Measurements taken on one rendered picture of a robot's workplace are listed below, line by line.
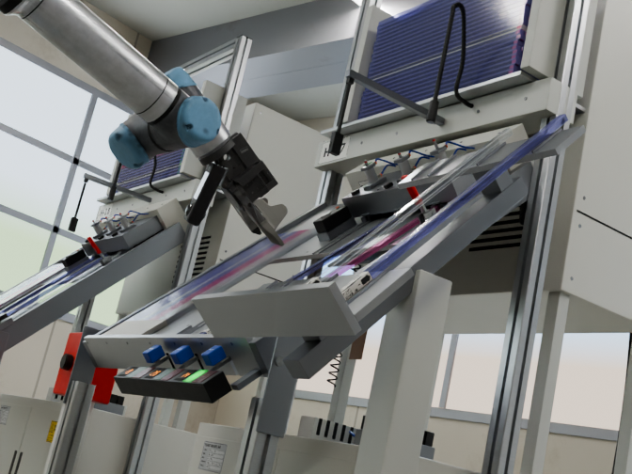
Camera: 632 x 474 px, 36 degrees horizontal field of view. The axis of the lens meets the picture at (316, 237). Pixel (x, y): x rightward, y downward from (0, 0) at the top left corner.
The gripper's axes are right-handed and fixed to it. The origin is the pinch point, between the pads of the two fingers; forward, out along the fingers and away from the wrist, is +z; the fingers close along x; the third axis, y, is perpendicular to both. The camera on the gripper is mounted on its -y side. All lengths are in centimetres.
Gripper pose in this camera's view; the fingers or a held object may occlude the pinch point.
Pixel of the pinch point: (268, 243)
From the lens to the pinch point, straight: 178.4
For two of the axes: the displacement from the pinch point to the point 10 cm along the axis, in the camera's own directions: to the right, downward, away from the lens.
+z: 5.5, 7.8, 3.0
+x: -3.2, -1.4, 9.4
